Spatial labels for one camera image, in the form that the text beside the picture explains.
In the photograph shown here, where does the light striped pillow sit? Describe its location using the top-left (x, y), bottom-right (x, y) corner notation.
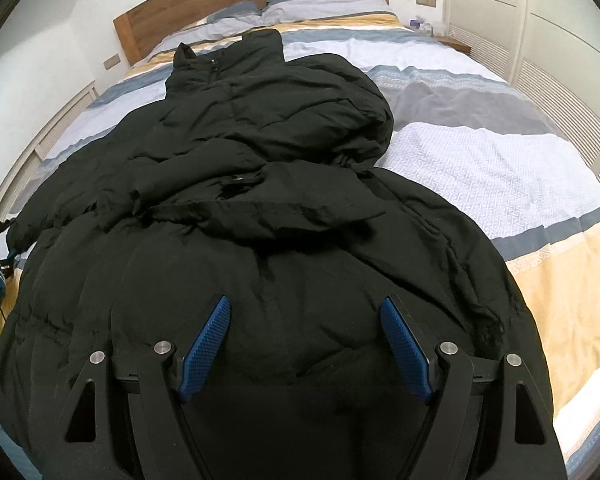
top-left (262, 0), bottom-right (397, 25)

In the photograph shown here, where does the black puffer jacket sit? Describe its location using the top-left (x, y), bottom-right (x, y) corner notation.
top-left (0, 29), bottom-right (556, 480)

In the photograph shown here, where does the wooden nightstand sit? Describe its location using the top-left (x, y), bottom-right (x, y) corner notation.
top-left (441, 34), bottom-right (473, 56)

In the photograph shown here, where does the striped bed duvet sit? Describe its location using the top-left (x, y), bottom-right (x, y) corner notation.
top-left (0, 0), bottom-right (600, 480)

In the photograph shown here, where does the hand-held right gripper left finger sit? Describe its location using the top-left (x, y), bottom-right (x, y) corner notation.
top-left (40, 294), bottom-right (231, 480)

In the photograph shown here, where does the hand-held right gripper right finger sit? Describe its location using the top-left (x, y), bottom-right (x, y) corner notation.
top-left (380, 294), bottom-right (568, 480)

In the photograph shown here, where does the blue-grey pillow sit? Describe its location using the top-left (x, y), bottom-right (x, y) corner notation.
top-left (207, 0), bottom-right (277, 25)

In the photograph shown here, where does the white louvred wardrobe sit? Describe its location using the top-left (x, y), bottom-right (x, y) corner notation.
top-left (445, 0), bottom-right (600, 201)

